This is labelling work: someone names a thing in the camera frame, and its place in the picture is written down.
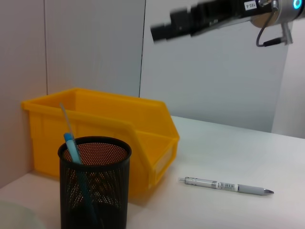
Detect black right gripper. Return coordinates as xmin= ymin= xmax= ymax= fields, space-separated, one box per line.
xmin=150 ymin=0 xmax=275 ymax=44

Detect clear plastic ruler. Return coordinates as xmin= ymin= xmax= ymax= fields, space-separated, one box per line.
xmin=59 ymin=102 xmax=76 ymax=144

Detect blue and teal scissors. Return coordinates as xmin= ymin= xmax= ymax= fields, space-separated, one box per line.
xmin=63 ymin=133 xmax=98 ymax=225

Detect silver grey pen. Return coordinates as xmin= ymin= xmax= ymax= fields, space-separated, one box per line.
xmin=178 ymin=176 xmax=275 ymax=196

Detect black mesh pen cup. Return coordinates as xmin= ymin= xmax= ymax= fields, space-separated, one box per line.
xmin=58 ymin=135 xmax=132 ymax=229

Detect light green wavy fruit plate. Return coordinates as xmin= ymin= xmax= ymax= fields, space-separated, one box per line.
xmin=0 ymin=201 xmax=46 ymax=229

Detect yellow plastic storage bin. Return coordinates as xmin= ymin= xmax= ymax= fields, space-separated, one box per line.
xmin=20 ymin=87 xmax=181 ymax=191

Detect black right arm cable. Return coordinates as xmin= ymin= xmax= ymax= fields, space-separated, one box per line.
xmin=256 ymin=13 xmax=294 ymax=47

